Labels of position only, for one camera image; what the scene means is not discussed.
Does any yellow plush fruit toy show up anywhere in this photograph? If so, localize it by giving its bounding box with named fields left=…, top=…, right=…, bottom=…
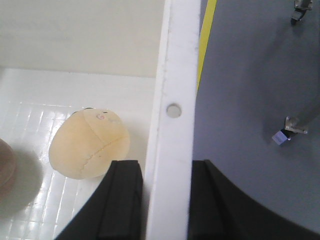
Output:
left=48, top=108, right=130, bottom=180

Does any caster wheel with bracket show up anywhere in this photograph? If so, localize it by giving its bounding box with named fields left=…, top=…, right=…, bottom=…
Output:
left=272, top=116, right=309, bottom=146

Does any pink plush toy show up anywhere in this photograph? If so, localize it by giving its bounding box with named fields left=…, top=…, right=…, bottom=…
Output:
left=0, top=139, right=17, bottom=195

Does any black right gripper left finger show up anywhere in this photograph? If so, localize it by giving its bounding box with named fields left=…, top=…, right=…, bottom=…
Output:
left=57, top=160, right=143, bottom=240

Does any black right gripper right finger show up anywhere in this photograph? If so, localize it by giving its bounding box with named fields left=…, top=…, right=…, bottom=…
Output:
left=187, top=159, right=320, bottom=240

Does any yellow floor tape line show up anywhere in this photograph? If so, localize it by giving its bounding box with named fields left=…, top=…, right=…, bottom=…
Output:
left=197, top=0, right=217, bottom=91

